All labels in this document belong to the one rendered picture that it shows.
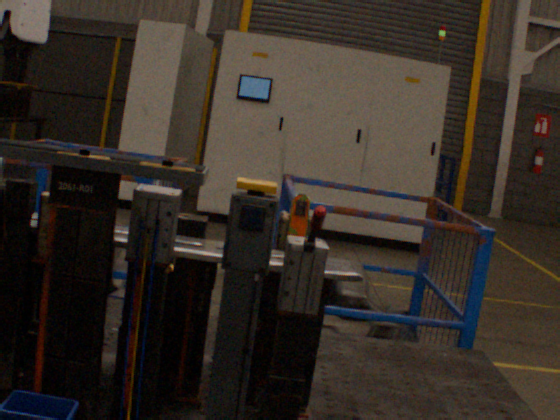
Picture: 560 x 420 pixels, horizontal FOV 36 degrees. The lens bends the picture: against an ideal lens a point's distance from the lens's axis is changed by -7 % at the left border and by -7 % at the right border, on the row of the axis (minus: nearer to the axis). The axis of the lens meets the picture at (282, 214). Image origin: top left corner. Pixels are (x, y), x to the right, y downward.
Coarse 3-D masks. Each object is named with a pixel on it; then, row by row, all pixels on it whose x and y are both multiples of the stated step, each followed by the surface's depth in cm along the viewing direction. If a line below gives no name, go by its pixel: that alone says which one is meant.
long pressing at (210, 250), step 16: (32, 224) 162; (176, 240) 174; (192, 240) 177; (208, 240) 179; (176, 256) 163; (192, 256) 163; (208, 256) 163; (272, 256) 173; (336, 272) 165; (352, 272) 166
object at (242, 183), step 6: (240, 180) 135; (246, 180) 137; (252, 180) 138; (258, 180) 140; (240, 186) 135; (246, 186) 135; (252, 186) 135; (258, 186) 135; (264, 186) 135; (270, 186) 135; (276, 186) 135; (252, 192) 137; (258, 192) 137; (264, 192) 136; (270, 192) 135; (276, 192) 135
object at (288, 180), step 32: (288, 192) 387; (384, 192) 460; (416, 224) 345; (448, 224) 345; (480, 224) 360; (480, 256) 347; (352, 288) 380; (416, 288) 464; (480, 288) 348; (352, 320) 388; (384, 320) 349; (416, 320) 349; (448, 320) 351
